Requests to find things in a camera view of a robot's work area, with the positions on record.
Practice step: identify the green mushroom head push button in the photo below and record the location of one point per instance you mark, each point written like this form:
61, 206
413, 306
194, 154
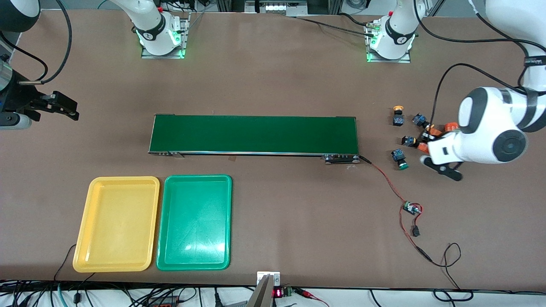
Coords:
399, 155

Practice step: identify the black inline switch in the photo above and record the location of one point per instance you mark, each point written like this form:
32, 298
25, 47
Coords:
415, 231

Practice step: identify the orange 4680 battery cylinder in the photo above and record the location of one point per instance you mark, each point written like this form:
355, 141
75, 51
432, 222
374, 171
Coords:
451, 126
423, 148

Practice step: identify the yellow plastic tray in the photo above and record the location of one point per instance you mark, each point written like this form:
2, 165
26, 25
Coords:
115, 226

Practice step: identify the red and black power strip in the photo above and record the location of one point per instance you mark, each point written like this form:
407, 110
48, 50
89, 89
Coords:
166, 303

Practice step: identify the green plastic tray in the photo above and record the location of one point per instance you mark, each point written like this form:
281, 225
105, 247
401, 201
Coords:
194, 238

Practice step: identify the green flat head push button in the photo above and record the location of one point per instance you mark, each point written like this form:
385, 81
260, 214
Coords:
409, 141

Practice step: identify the grey metal camera stand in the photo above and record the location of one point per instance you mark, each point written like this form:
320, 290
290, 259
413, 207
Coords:
261, 296

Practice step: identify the small black circuit board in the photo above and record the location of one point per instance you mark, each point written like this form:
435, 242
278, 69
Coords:
411, 208

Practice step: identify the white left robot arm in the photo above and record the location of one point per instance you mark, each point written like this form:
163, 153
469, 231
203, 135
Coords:
490, 128

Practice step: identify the green conveyor belt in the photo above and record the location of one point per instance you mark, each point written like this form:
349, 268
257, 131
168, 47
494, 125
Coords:
192, 136

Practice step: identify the yellow push button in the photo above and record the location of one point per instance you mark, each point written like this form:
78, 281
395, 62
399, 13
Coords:
398, 119
420, 120

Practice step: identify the red digit display module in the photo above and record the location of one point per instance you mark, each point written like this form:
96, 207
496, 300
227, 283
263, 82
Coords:
277, 293

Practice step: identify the silver control box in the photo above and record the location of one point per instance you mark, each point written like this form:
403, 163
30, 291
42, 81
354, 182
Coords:
277, 6

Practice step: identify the red clip lead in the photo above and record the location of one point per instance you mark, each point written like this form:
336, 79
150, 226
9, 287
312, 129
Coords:
309, 294

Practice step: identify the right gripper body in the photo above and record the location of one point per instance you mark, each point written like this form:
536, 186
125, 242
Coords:
20, 101

